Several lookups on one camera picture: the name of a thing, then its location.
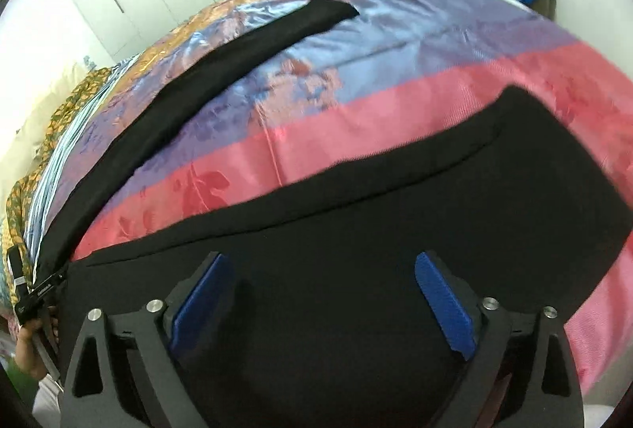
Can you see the cream pillow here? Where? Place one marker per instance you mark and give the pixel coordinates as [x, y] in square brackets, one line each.
[34, 111]

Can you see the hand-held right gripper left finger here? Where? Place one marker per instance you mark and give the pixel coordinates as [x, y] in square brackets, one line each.
[199, 304]

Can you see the person's left hand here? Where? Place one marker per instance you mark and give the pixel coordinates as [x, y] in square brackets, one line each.
[29, 354]

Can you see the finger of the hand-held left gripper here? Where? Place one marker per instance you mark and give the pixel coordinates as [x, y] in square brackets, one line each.
[16, 270]

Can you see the orange floral cloth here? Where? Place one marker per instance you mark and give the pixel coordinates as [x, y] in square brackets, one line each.
[64, 111]

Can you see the colourful satin bedspread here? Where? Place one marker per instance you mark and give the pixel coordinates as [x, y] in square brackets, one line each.
[395, 77]

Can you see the black pants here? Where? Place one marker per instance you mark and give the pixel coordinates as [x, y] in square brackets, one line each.
[346, 260]

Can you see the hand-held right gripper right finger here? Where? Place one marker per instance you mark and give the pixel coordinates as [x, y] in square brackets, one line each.
[445, 304]

